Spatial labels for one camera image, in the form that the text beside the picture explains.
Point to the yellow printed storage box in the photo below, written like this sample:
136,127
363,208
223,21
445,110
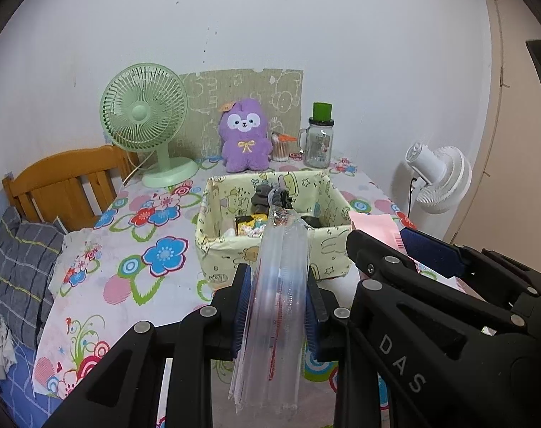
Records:
332,249

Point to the white standing fan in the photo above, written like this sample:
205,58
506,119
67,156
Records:
444,178

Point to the pink packet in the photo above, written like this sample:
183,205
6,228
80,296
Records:
377,227

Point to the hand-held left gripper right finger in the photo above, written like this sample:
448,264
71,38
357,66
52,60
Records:
311,321

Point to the cotton swab jar orange lid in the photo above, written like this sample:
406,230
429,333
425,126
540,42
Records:
281,149

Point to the floral tablecloth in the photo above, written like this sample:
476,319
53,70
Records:
118,249

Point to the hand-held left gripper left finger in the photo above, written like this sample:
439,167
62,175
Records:
241,312

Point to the grey plaid pillow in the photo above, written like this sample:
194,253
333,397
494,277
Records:
20,267

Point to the glass mug jar green lid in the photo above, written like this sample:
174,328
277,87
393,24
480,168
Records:
318,147

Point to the green desk fan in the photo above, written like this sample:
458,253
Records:
139,111

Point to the blue bedsheet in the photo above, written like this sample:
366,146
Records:
16,392

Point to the beige door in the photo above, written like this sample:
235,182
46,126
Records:
511,142

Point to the cartoon tissue packet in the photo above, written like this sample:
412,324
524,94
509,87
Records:
252,231

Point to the black cloth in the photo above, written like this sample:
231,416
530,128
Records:
286,200

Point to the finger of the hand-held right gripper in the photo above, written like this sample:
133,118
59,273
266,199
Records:
386,272
435,252

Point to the purple plush toy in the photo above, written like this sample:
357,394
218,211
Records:
243,151

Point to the wooden headboard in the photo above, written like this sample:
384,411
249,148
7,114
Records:
56,174

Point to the green printed cardboard sheet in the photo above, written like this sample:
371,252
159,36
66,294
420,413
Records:
208,93

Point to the clear plastic cup sleeve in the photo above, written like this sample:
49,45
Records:
279,276

